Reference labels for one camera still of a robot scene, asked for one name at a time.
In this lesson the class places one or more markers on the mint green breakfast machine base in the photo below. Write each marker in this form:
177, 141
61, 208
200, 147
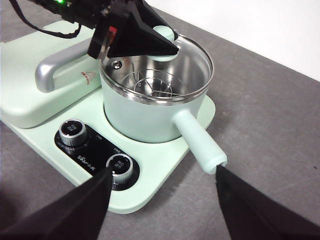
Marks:
155, 160

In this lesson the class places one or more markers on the steel steamer rack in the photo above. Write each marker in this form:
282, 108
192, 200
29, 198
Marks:
152, 87

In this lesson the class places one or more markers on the silver control knob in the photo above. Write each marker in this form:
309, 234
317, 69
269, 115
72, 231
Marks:
73, 131
121, 166

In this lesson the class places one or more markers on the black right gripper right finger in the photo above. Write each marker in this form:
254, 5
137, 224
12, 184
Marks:
255, 215

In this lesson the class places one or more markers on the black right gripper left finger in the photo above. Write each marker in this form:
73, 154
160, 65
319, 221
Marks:
75, 215

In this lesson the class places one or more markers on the glass lid with mint knob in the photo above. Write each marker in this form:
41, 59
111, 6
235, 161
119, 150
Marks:
163, 32

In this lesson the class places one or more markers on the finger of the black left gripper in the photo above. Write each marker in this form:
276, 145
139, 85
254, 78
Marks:
155, 15
140, 42

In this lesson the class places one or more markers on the mint green steamer pot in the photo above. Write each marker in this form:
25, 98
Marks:
140, 117

